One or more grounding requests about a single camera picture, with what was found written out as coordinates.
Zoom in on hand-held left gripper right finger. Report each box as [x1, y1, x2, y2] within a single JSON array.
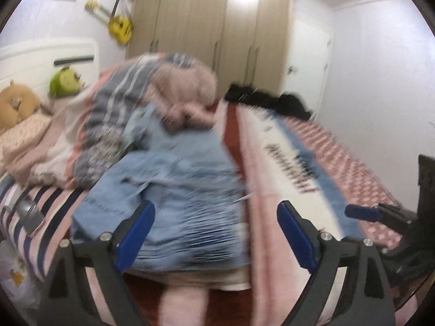
[[276, 200, 396, 326]]

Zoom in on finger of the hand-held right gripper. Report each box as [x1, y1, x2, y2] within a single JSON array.
[[344, 204, 419, 233]]

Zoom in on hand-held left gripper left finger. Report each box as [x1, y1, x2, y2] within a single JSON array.
[[46, 200, 156, 326]]

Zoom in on light blue denim pants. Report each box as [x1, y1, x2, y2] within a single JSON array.
[[71, 122, 253, 276]]

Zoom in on striped printed bed blanket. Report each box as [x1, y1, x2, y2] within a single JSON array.
[[0, 100, 419, 326]]

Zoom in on grey flat object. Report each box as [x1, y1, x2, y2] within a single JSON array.
[[15, 200, 45, 236]]

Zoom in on grey blue cloth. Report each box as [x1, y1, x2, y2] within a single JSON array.
[[123, 106, 157, 151]]

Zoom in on white plastic bag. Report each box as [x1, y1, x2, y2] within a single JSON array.
[[0, 250, 39, 310]]

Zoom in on black clothes pile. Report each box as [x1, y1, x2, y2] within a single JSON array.
[[224, 83, 315, 121]]

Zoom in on pink grey patterned quilt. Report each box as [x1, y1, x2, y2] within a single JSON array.
[[2, 52, 219, 189]]

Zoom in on patterned pillow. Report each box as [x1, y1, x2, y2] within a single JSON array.
[[0, 113, 52, 151]]

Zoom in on white door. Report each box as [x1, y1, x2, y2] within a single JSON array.
[[283, 17, 335, 117]]

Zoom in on green plush toy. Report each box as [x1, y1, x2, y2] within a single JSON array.
[[49, 67, 86, 99]]

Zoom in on brown plush bear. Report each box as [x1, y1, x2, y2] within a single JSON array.
[[0, 80, 42, 134]]

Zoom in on white bed headboard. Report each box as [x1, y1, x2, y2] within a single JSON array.
[[0, 38, 99, 110]]

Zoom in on yellow guitar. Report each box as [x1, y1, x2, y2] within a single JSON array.
[[85, 0, 133, 43]]

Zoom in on beige wooden wardrobe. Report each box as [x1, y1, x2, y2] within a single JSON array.
[[125, 0, 295, 98]]

